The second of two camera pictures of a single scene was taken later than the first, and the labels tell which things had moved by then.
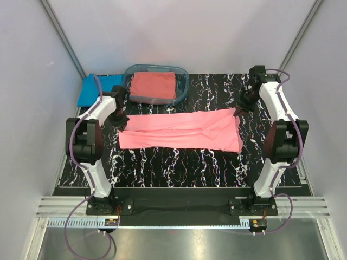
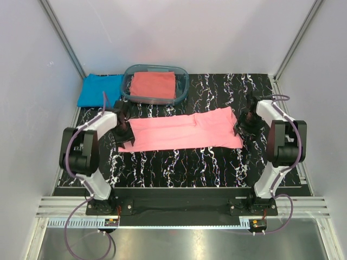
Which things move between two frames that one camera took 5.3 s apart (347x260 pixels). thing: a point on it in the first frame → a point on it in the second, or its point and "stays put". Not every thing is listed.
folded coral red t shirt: [153, 84] stays put
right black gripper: [241, 106] → [241, 124]
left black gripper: [121, 124] → [120, 140]
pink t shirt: [219, 130] stays put
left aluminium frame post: [63, 38] stays put
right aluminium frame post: [315, 6] stays put
